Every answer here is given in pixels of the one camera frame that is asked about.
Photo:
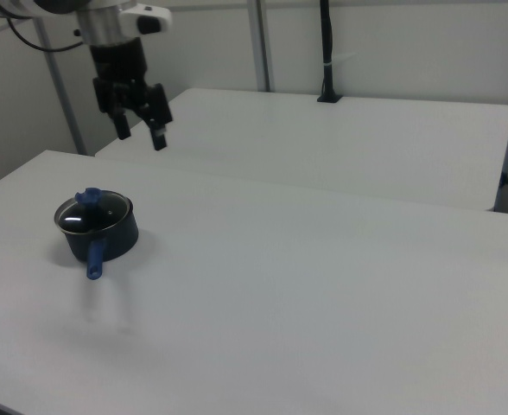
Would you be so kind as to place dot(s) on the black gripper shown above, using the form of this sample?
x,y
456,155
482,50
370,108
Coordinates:
x,y
118,60

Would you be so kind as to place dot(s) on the glass lid with blue knob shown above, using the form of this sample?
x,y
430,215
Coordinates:
x,y
89,196

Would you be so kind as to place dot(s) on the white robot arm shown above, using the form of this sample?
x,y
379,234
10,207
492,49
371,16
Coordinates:
x,y
103,21

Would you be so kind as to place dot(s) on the white side table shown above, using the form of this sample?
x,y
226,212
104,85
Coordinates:
x,y
323,151

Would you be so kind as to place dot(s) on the grey aluminium frame post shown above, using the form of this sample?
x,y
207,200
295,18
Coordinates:
x,y
260,43
64,99

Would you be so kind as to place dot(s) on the black camera stand pole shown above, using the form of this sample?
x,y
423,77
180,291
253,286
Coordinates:
x,y
326,43

